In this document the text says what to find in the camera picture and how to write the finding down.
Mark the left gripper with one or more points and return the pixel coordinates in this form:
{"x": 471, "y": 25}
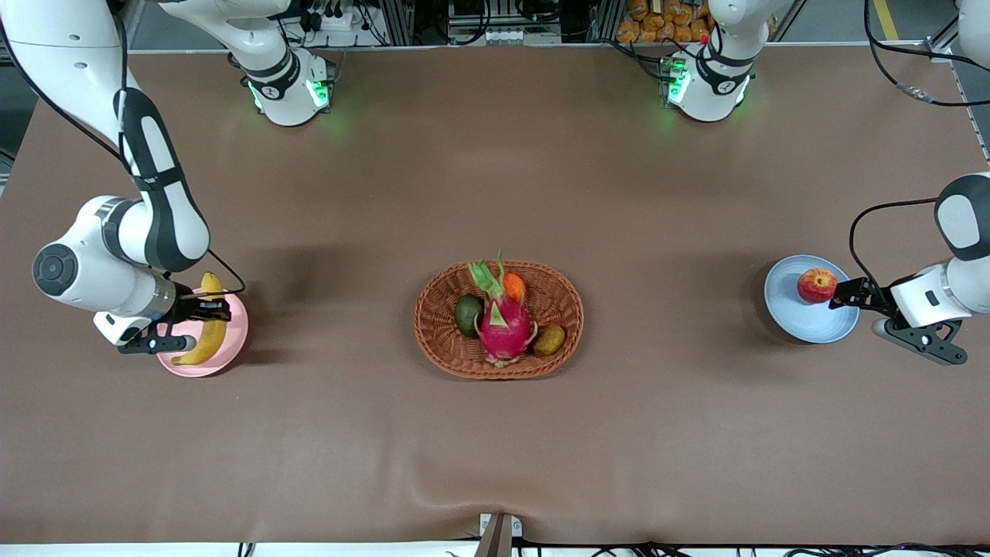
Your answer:
{"x": 868, "y": 295}

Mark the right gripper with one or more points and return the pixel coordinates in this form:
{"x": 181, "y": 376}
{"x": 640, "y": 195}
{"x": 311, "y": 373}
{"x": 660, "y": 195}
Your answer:
{"x": 188, "y": 306}

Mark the yellow banana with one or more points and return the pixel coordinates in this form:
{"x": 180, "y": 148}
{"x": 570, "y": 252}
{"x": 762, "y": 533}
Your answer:
{"x": 213, "y": 336}

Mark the red apple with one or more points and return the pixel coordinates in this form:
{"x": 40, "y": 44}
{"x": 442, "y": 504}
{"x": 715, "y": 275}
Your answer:
{"x": 817, "y": 286}

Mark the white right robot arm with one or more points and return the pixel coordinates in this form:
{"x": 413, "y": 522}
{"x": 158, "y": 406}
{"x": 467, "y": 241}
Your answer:
{"x": 93, "y": 263}

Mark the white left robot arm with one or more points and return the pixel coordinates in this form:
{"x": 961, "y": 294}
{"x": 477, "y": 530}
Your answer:
{"x": 715, "y": 93}

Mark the pink round plate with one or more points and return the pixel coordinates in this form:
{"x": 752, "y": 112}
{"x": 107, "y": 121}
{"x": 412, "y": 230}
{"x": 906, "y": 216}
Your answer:
{"x": 232, "y": 340}

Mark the blue round plate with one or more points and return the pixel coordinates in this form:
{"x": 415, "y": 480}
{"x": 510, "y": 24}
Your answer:
{"x": 804, "y": 325}

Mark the green avocado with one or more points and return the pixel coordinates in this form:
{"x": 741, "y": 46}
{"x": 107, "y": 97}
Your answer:
{"x": 468, "y": 316}

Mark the brown wicker basket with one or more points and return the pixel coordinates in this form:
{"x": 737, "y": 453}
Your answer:
{"x": 561, "y": 309}

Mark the pink dragon fruit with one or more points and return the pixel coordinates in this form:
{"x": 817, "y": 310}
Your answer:
{"x": 506, "y": 329}

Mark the small orange fruit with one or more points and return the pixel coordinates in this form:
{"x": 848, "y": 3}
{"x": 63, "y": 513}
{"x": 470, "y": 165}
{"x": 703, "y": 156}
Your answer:
{"x": 516, "y": 288}

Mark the brown kiwi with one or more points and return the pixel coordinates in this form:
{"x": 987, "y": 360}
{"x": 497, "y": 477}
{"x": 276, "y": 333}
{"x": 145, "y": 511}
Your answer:
{"x": 549, "y": 340}

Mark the white power strip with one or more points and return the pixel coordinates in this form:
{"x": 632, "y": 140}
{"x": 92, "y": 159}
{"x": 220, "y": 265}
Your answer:
{"x": 340, "y": 22}

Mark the bag of orange items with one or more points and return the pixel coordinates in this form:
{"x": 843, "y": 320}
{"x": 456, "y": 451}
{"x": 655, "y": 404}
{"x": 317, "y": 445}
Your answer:
{"x": 657, "y": 23}

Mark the grey electronics box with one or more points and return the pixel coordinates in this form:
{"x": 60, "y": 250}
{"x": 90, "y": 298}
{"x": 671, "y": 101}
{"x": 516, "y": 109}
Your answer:
{"x": 503, "y": 35}

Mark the metal mounting bracket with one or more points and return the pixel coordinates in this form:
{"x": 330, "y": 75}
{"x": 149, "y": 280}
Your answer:
{"x": 499, "y": 541}

